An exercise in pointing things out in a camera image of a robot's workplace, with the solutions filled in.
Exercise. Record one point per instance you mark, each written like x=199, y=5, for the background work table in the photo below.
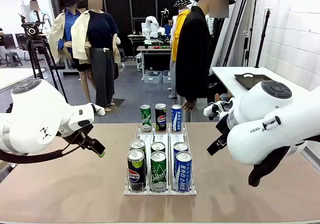
x=155, y=48

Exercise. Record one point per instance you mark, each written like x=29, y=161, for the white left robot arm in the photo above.
x=32, y=109

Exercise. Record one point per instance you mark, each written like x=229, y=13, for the white side table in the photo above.
x=225, y=79

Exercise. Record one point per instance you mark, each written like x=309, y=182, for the mannequin blue shirt black hat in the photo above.
x=68, y=21

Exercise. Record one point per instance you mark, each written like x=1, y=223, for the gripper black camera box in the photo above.
x=216, y=145
x=96, y=146

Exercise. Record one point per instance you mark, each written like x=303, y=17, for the right gripper black camera box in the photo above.
x=216, y=145

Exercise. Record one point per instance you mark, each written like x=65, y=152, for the black light stand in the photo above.
x=262, y=39

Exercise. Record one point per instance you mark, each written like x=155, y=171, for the dark mannequin base mat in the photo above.
x=117, y=102

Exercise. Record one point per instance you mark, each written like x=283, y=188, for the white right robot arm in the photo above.
x=262, y=134

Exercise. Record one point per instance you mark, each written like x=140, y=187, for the green Chilsung cider can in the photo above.
x=158, y=147
x=158, y=174
x=145, y=119

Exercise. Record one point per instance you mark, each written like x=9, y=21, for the black leaning stand poles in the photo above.
x=231, y=44

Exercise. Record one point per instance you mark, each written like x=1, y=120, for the person sitting on floor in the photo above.
x=217, y=89

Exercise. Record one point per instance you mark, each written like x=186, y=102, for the background person white shirt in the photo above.
x=40, y=16

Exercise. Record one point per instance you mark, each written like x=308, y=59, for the black Pepsi can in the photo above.
x=160, y=119
x=137, y=145
x=136, y=176

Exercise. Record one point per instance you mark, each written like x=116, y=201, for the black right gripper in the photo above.
x=222, y=127

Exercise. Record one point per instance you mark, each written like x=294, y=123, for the black camera tripod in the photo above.
x=32, y=30

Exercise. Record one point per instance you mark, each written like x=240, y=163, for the left gripper black camera box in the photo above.
x=96, y=146

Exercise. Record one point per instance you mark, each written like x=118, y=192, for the person's right forearm black sleeve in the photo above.
x=186, y=89

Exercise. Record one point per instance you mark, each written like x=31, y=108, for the clear plastic storage bin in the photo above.
x=167, y=77
x=152, y=77

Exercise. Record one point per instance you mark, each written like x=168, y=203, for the black stand with silver clamp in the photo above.
x=247, y=49

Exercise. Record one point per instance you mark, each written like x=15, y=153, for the person in black cardigan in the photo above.
x=192, y=46

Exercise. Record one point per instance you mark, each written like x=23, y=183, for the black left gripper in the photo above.
x=80, y=136

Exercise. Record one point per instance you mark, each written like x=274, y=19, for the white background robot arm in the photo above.
x=150, y=30

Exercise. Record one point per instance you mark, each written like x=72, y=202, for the white clear can rack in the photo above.
x=185, y=193

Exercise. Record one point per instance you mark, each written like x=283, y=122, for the blue Pocari Sweat can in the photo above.
x=183, y=174
x=176, y=119
x=180, y=147

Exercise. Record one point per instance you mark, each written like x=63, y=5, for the dark serving tray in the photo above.
x=250, y=80

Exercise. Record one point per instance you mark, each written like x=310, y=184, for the grey plastic stool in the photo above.
x=13, y=59

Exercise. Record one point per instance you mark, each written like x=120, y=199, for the mannequin navy shirt cream jacket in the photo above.
x=100, y=29

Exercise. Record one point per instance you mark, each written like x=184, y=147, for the mannequin yellow hoodie bucket hat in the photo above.
x=178, y=29

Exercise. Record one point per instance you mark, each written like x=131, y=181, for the person's right hand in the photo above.
x=190, y=105

